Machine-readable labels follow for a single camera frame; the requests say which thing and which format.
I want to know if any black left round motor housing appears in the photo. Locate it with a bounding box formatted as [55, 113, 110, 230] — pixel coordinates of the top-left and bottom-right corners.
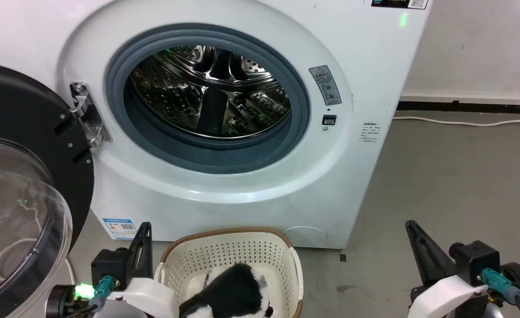
[46, 285, 79, 318]

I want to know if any black washer door, clear glass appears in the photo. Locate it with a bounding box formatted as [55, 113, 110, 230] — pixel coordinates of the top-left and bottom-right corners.
[0, 61, 95, 318]

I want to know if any black label with QR code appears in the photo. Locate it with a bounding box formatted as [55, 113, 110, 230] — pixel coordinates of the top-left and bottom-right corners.
[371, 0, 429, 10]

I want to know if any blue energy label sticker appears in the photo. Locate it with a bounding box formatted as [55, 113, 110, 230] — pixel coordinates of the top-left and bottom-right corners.
[102, 217, 138, 240]

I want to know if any grey warning sticker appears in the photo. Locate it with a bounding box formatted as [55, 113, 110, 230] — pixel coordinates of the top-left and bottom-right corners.
[309, 65, 343, 106]

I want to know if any black baseboard strip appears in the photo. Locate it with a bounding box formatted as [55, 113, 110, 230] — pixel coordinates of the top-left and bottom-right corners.
[396, 101, 520, 115]

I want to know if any small printed text sticker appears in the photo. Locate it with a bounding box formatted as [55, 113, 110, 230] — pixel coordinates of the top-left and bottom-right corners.
[360, 121, 379, 144]

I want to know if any teal-plug gripper cable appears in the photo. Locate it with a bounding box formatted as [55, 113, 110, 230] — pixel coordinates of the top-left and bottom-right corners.
[481, 268, 520, 318]
[68, 276, 116, 318]

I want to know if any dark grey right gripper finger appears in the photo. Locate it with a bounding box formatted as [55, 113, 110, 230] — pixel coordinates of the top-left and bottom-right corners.
[406, 220, 457, 287]

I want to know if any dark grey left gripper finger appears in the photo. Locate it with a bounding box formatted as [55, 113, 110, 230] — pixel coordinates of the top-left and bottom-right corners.
[129, 222, 153, 279]

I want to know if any black and white plush garment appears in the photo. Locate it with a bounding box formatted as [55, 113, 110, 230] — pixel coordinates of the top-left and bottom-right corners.
[179, 263, 275, 318]

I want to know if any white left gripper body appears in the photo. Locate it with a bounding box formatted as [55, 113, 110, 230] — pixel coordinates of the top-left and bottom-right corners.
[94, 277, 180, 318]

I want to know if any white floor cable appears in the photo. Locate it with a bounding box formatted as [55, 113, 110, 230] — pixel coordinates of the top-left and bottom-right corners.
[392, 115, 520, 128]

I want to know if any metal door hinge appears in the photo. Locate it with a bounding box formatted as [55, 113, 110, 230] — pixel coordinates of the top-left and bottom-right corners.
[69, 82, 112, 148]

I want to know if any white front-load washing machine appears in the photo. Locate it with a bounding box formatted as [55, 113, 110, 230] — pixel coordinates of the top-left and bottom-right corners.
[0, 0, 433, 250]

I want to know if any grey rubber door gasket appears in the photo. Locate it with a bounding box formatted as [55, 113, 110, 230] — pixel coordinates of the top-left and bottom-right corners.
[105, 23, 311, 174]

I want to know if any cream perforated laundry basket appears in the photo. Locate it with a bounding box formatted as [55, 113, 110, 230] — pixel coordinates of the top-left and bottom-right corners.
[155, 227, 305, 318]

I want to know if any stainless steel washer drum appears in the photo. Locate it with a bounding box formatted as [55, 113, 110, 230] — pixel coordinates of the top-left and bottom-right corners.
[130, 45, 292, 140]

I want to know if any teal-plug right gripper cable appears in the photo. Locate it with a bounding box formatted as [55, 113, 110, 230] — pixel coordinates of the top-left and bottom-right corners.
[481, 268, 520, 318]

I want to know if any teal-plug left gripper cable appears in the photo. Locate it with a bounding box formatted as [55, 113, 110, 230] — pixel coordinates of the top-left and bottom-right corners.
[68, 276, 116, 318]

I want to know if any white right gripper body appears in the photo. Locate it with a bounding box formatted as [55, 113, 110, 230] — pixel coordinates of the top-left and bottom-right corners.
[408, 275, 488, 318]

